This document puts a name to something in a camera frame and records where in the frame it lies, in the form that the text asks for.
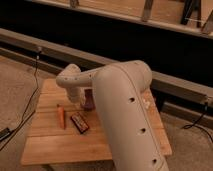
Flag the dark snack bar packet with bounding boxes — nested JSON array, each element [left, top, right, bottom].
[[70, 113, 89, 134]]

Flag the wooden table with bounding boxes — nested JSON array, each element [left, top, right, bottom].
[[20, 78, 173, 166]]

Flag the black cable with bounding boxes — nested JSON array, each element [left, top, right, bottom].
[[0, 46, 44, 152], [181, 99, 213, 145]]

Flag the black cable right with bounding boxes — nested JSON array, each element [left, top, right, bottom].
[[181, 99, 213, 145]]

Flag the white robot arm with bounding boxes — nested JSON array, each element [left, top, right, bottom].
[[56, 60, 169, 171]]

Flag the black cable left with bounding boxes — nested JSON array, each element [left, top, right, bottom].
[[0, 46, 44, 152]]

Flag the orange carrot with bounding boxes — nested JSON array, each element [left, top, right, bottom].
[[57, 104, 66, 129]]

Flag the dark ceramic bowl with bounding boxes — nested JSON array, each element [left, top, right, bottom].
[[83, 89, 95, 110]]

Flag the black device on floor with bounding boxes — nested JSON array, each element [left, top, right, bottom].
[[0, 128, 11, 142]]

